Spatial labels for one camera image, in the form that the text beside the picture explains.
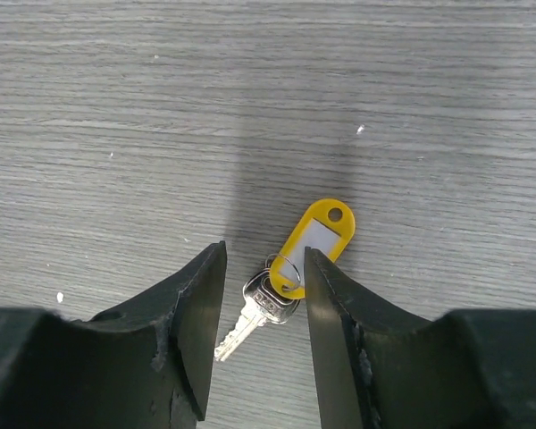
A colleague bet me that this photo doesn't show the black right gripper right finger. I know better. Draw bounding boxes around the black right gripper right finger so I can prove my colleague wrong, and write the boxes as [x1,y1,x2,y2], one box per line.
[304,248,536,428]

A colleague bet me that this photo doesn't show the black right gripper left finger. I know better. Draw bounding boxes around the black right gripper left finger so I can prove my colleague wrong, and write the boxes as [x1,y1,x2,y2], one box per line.
[0,242,227,428]

